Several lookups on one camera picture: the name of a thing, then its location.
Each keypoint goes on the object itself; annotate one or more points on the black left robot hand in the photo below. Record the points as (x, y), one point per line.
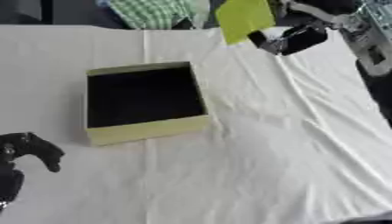
(30, 145)

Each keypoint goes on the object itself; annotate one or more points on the tan box with black inside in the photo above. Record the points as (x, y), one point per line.
(143, 102)

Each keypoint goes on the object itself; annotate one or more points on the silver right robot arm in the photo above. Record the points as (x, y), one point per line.
(357, 26)

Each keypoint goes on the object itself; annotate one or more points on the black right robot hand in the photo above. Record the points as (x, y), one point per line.
(301, 39)

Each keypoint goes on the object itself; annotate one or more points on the yellow-green sheet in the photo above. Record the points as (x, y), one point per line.
(244, 19)

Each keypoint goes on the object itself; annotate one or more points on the green white checked cloth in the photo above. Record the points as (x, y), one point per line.
(153, 13)

